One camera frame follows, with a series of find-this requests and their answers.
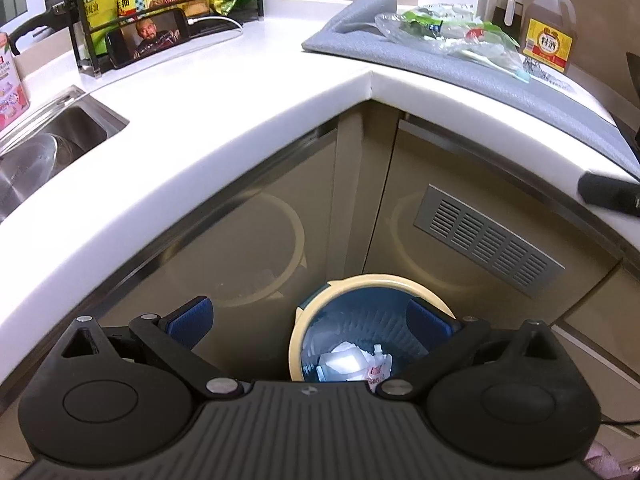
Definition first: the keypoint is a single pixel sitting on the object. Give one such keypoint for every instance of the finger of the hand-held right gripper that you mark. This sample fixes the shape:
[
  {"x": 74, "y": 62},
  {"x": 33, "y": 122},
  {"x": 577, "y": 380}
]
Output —
[
  {"x": 636, "y": 77},
  {"x": 610, "y": 195}
]

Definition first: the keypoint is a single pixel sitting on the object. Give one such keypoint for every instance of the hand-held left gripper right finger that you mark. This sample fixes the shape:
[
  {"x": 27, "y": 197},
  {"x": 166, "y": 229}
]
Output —
[{"x": 429, "y": 321}]

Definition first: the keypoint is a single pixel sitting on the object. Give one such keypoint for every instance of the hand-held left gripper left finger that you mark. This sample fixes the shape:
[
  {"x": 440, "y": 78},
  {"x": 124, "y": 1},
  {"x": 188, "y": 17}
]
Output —
[{"x": 192, "y": 322}]

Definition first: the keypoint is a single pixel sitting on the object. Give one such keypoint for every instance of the cream and blue trash bin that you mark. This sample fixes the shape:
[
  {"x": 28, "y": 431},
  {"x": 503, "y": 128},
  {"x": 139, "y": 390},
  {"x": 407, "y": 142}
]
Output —
[{"x": 360, "y": 310}]

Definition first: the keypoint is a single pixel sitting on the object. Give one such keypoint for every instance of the teal toothbrush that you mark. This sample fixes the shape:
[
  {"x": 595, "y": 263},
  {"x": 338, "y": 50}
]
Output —
[{"x": 521, "y": 74}]

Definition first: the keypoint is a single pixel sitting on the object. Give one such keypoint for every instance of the clear plastic bag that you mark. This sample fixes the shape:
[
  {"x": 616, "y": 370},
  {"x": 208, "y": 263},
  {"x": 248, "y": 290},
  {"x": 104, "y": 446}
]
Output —
[{"x": 470, "y": 45}]

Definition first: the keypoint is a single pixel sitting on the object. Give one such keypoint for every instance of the patterned white paper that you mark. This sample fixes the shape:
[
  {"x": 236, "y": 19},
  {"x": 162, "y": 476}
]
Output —
[{"x": 550, "y": 77}]

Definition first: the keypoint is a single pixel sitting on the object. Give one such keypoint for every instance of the beige cabinet door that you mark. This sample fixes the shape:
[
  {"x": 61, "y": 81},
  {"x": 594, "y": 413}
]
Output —
[
  {"x": 225, "y": 240},
  {"x": 400, "y": 170}
]

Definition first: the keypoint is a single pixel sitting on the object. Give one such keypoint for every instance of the large cooking wine jug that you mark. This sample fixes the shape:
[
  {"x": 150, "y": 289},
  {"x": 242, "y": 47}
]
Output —
[{"x": 547, "y": 35}]

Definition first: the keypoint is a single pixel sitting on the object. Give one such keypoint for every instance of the grey vent grille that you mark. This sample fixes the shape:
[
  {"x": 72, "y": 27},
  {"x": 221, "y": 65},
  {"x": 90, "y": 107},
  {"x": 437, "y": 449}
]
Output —
[{"x": 490, "y": 240}]

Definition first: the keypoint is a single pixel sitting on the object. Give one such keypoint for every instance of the dark bottle with white cap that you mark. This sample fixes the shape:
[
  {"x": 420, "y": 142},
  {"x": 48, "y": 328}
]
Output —
[{"x": 507, "y": 10}]

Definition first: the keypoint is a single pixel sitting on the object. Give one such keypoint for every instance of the grey fabric mat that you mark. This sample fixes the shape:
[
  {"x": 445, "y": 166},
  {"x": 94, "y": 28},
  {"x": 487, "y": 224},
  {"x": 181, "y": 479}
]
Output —
[{"x": 450, "y": 67}]

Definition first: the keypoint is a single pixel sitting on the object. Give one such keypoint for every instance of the steel pot lid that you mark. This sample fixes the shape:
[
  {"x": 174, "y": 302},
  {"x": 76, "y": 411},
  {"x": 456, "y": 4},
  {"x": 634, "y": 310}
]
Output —
[{"x": 35, "y": 165}]

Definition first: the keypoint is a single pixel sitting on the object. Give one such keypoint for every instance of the stainless steel sink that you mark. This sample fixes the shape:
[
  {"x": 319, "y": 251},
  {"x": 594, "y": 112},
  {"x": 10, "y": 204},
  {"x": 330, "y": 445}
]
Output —
[{"x": 75, "y": 120}]

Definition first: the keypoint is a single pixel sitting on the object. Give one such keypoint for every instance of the black smartphone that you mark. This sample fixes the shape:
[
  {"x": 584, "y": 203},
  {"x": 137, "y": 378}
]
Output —
[{"x": 150, "y": 37}]

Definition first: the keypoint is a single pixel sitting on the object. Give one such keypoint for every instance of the pink printed box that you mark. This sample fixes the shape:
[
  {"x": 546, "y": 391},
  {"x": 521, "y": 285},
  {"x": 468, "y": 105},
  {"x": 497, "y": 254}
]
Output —
[{"x": 10, "y": 80}]

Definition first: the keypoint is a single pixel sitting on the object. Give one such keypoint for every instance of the yellow-lid green-label jar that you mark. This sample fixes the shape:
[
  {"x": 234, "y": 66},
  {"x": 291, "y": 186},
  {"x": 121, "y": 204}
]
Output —
[{"x": 97, "y": 0}]

